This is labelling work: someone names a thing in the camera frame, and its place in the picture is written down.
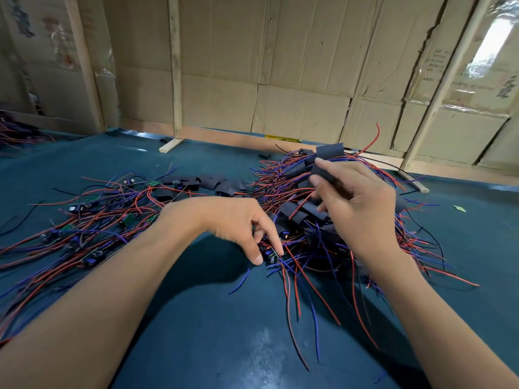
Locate person's left forearm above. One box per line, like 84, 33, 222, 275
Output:
0, 210, 196, 389

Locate pile of black sleeve pieces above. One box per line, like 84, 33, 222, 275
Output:
150, 174, 256, 199

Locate thin wooden post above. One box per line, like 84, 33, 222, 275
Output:
158, 0, 185, 153

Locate person's left hand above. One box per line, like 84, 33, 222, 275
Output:
158, 196, 285, 266

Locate pile of sleeved wired boards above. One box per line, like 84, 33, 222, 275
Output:
227, 124, 481, 373

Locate person's right hand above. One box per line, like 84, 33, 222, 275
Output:
308, 158, 400, 268

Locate pale slanted wooden post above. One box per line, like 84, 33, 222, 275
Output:
400, 0, 496, 193

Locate loose blue wire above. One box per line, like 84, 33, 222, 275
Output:
229, 267, 252, 295

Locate clear plastic sheet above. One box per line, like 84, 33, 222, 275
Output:
462, 0, 519, 110

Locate person's right forearm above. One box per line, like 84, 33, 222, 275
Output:
369, 247, 519, 389

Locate black sleeve piece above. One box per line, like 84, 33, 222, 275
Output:
312, 164, 351, 199

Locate wire pile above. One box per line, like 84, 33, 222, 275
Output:
0, 113, 50, 149

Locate wooden ledge board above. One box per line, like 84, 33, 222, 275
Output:
120, 117, 519, 187

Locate pile of unsleeved wired boards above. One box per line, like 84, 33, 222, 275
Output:
0, 166, 191, 345

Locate wide wooden post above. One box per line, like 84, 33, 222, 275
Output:
63, 0, 107, 135

